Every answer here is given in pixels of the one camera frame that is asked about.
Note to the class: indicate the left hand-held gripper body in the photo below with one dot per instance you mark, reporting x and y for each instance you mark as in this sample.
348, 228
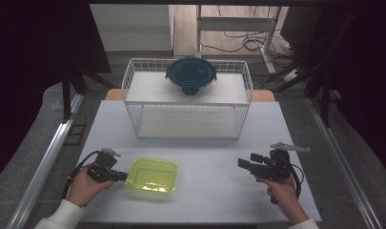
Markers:
101, 167

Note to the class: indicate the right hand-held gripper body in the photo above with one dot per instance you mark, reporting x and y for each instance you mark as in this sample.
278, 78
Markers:
276, 167

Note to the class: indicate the yellow-green rectangular plastic container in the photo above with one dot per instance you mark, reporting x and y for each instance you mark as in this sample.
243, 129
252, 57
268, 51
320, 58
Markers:
152, 175

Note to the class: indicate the round dark blue lidded container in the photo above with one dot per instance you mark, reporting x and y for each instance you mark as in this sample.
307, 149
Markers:
191, 74

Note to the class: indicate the person's left hand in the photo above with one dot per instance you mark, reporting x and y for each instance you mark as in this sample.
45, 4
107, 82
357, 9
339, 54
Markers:
84, 187

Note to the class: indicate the person's right hand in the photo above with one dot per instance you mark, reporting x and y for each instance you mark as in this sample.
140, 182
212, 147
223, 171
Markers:
284, 197

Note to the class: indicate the wooden board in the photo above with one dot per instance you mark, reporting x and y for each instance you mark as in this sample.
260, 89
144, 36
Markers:
112, 94

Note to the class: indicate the black stand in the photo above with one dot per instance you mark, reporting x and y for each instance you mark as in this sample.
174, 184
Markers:
66, 92
324, 79

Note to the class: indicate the white power strip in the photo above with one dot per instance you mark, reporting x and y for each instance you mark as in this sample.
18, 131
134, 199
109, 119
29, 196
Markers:
290, 75

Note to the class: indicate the dark curtain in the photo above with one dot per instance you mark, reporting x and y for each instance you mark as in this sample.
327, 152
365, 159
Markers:
368, 79
31, 63

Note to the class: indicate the white cabinet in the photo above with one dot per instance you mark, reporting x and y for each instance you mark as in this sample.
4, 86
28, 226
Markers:
133, 27

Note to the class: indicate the aluminium rail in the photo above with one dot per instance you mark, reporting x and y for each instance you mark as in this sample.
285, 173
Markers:
44, 165
340, 159

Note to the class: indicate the white metal desk frame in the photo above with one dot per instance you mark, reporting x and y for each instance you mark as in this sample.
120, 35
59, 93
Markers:
235, 24

